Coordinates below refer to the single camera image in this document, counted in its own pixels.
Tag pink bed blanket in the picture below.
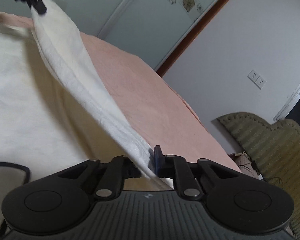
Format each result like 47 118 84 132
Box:
0 12 237 170

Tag olive green headboard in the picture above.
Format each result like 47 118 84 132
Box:
217 112 300 239

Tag frosted floral wardrobe door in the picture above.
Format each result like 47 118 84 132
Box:
97 0 218 70

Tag black charging cable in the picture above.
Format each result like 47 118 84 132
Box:
239 151 283 188

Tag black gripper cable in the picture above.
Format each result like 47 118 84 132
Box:
0 161 31 184

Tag white wall socket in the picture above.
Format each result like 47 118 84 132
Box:
248 70 266 89

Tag brown wardrobe frame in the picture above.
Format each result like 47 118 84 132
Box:
155 0 230 77

